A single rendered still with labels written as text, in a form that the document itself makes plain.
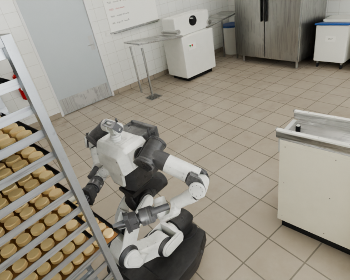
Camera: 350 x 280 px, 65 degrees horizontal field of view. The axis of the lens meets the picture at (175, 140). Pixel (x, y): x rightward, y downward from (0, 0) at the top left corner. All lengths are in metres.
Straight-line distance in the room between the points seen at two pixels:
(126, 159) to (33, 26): 4.07
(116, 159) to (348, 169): 1.32
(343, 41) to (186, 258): 4.40
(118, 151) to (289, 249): 1.53
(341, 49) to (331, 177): 3.76
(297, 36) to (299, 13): 0.37
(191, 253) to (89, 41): 4.29
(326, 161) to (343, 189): 0.20
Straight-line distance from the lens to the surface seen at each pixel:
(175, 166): 1.28
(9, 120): 0.98
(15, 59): 0.94
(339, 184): 1.98
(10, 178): 1.03
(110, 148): 1.44
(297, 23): 5.45
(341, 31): 5.45
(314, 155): 1.91
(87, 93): 5.56
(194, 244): 2.17
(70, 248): 1.33
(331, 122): 2.12
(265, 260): 2.29
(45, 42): 5.25
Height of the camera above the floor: 1.88
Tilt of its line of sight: 31 degrees down
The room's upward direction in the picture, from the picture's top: 11 degrees counter-clockwise
